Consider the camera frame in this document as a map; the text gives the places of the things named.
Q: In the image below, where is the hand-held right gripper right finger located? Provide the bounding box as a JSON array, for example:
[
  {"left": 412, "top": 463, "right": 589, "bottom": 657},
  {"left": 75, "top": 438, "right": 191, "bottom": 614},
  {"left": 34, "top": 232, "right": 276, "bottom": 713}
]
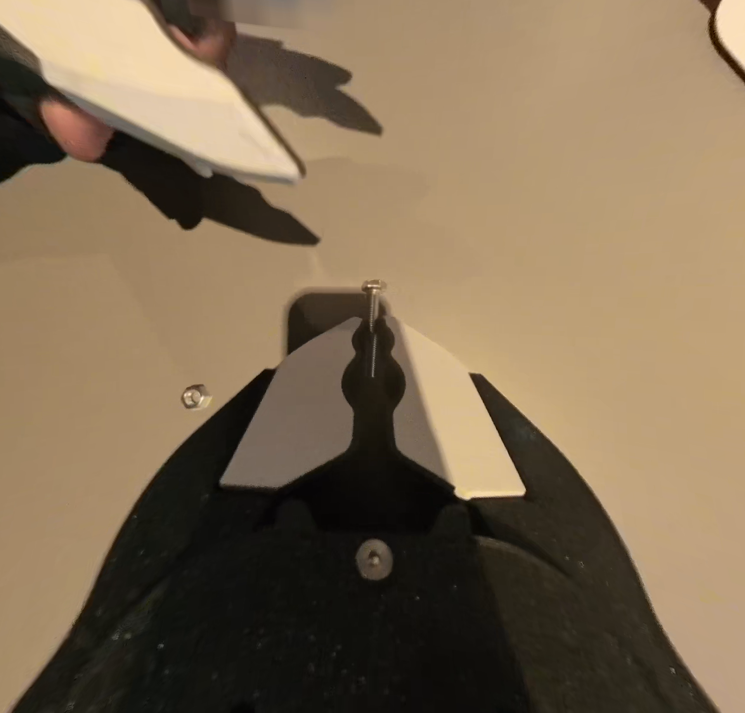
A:
[{"left": 372, "top": 315, "right": 527, "bottom": 524}]

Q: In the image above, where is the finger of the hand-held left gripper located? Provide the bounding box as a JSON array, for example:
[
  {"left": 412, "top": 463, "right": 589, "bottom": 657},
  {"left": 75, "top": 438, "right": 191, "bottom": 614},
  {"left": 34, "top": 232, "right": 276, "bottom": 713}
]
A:
[{"left": 0, "top": 0, "right": 306, "bottom": 187}]

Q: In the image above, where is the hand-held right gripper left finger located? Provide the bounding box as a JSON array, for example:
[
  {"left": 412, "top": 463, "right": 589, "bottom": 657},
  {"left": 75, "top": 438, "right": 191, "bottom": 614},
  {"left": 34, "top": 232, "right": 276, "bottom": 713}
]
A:
[{"left": 219, "top": 316, "right": 374, "bottom": 523}]

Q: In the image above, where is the silver bolt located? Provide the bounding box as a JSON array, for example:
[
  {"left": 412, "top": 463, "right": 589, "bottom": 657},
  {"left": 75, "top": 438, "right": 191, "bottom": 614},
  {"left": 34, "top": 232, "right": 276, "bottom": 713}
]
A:
[{"left": 361, "top": 279, "right": 390, "bottom": 379}]

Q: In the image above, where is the person's left hand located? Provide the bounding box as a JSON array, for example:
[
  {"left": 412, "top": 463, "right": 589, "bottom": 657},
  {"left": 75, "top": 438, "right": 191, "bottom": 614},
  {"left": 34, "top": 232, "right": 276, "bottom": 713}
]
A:
[{"left": 41, "top": 21, "right": 236, "bottom": 163}]

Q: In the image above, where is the white stand base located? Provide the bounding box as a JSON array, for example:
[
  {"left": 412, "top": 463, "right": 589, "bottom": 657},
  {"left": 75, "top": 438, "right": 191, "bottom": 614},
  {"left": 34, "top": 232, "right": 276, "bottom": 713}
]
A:
[{"left": 709, "top": 0, "right": 745, "bottom": 82}]

